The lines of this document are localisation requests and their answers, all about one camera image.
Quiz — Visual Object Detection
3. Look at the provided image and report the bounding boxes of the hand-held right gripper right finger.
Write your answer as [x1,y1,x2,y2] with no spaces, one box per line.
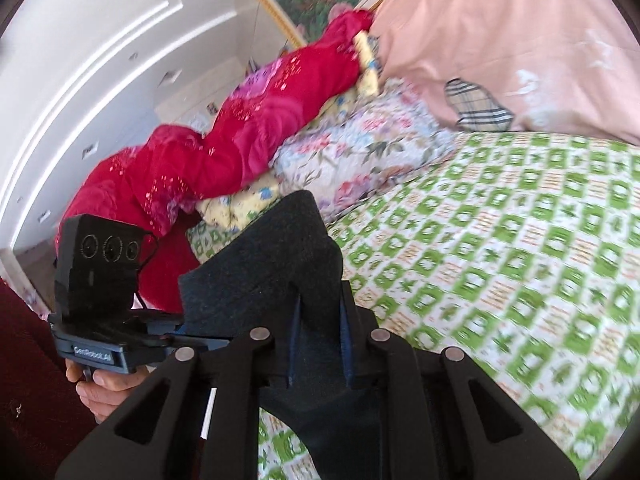
[341,281,582,480]

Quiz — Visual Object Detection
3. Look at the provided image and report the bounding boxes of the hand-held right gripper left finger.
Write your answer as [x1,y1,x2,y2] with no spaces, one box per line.
[54,294,302,480]

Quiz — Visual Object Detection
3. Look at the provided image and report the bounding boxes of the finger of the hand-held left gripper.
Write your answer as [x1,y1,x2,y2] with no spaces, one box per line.
[159,326,235,355]

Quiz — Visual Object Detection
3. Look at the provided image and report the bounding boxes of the black pants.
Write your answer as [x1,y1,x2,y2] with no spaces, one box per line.
[177,191,441,480]

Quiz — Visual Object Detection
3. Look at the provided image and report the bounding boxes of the person's left hand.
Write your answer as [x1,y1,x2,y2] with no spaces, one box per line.
[65,360,152,424]

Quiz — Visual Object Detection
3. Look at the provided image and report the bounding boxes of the person's dark red clothing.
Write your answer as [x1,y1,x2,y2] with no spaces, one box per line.
[0,277,101,480]

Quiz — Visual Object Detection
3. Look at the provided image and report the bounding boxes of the green patterned bed sheet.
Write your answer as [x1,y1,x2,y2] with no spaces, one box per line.
[187,130,640,480]

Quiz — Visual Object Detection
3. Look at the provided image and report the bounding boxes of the red sequined blanket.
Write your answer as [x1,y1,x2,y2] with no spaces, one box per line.
[55,9,376,311]

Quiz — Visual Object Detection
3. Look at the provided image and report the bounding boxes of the floral pillow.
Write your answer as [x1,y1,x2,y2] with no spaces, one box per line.
[270,77,458,223]

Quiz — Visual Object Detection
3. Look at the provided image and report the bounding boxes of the pink heart-print quilt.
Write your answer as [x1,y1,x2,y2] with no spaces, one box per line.
[370,0,640,148]

